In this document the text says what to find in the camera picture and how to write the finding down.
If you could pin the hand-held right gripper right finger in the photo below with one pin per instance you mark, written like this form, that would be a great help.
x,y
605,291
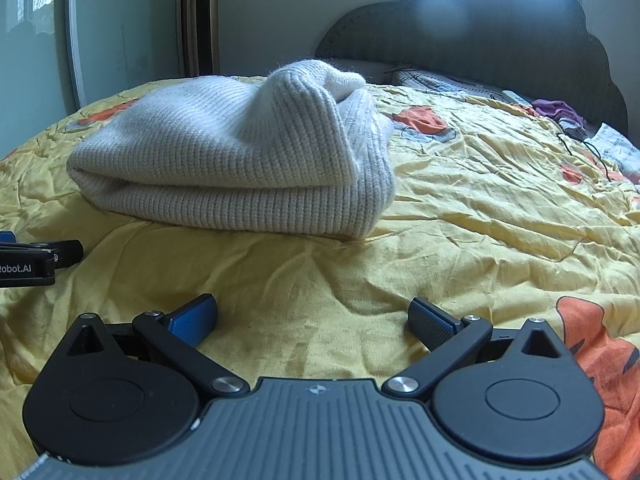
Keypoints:
x,y
430,322

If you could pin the white printed cloth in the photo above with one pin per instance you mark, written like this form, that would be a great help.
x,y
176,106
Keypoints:
x,y
617,147

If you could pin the glass sliding door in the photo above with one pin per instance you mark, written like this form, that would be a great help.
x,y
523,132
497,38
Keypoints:
x,y
30,60

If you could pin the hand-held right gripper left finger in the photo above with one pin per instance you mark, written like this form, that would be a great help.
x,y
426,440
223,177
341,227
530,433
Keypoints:
x,y
192,317

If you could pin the patterned pillow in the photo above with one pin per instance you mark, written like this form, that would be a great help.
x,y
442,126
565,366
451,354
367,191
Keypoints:
x,y
440,81

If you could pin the white knit sweater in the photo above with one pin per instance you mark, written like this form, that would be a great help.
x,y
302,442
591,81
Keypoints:
x,y
225,170

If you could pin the yellow printed quilt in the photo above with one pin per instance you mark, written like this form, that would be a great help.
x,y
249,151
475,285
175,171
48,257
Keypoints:
x,y
450,235

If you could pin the grey padded headboard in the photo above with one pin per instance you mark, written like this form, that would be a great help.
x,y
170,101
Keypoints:
x,y
500,25

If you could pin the standing air conditioner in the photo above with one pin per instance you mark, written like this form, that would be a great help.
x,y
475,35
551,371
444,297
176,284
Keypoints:
x,y
202,20

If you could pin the purple cloth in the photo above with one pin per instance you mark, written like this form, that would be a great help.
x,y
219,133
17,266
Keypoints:
x,y
555,108

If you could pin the grey cloth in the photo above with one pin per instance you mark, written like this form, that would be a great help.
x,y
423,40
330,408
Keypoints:
x,y
572,129

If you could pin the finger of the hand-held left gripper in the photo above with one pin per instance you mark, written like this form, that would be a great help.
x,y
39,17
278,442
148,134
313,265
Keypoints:
x,y
6,237
65,252

